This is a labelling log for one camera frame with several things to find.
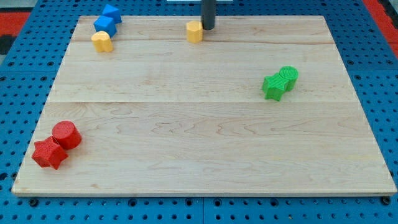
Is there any yellow hexagon block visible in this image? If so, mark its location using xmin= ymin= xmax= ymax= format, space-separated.
xmin=186 ymin=21 xmax=203 ymax=44

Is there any yellow heart block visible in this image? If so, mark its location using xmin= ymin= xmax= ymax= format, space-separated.
xmin=91 ymin=31 xmax=114 ymax=52

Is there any wooden board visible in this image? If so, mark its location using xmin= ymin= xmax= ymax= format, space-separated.
xmin=12 ymin=16 xmax=397 ymax=197

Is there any green star block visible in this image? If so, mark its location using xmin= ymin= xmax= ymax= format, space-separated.
xmin=262 ymin=73 xmax=289 ymax=101

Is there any green cylinder block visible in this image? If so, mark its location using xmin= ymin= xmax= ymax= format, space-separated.
xmin=279 ymin=66 xmax=299 ymax=91

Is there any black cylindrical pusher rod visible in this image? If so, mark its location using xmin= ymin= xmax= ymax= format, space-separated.
xmin=201 ymin=0 xmax=216 ymax=30

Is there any blue cube block front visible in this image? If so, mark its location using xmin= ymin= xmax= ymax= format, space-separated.
xmin=93 ymin=16 xmax=117 ymax=38

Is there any blue block rear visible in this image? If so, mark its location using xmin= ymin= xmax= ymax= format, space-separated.
xmin=102 ymin=4 xmax=122 ymax=24

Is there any red cylinder block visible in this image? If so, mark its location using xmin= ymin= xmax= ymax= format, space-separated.
xmin=52 ymin=121 xmax=81 ymax=150

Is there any red star block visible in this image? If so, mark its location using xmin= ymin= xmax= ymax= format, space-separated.
xmin=31 ymin=136 xmax=68 ymax=170

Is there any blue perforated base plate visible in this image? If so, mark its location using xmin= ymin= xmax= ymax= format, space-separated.
xmin=1 ymin=1 xmax=397 ymax=223

